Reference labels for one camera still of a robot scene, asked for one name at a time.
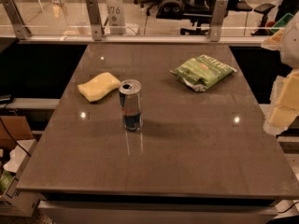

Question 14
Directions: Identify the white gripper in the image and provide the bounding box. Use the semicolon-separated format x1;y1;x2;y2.
261;12;299;135

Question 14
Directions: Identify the red bull can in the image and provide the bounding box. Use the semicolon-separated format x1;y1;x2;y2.
119;79;142;132

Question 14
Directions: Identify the green chip bag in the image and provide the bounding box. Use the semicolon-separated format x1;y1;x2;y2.
171;54;236;92

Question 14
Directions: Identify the black office chair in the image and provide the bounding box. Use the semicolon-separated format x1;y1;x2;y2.
156;0;252;35

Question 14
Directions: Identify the yellow sponge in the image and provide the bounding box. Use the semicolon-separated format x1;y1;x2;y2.
78;72;121;103

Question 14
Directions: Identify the white numbered stand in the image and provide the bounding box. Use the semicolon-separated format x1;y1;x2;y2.
106;0;139;35

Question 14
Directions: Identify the cardboard box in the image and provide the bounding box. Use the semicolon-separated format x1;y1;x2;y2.
0;116;34;150

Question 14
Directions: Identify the right metal bracket post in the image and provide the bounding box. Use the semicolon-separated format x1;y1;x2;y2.
209;0;228;42

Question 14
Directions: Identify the metal bracket post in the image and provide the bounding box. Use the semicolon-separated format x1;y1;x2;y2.
0;0;32;40
209;0;228;42
86;0;103;41

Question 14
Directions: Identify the middle metal bracket post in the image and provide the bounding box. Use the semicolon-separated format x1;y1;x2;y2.
86;0;103;41

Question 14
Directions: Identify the black cable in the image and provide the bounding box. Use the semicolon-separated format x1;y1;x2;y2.
0;117;33;158

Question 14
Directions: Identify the left metal bracket post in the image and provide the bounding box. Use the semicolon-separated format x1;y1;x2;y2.
0;0;32;40

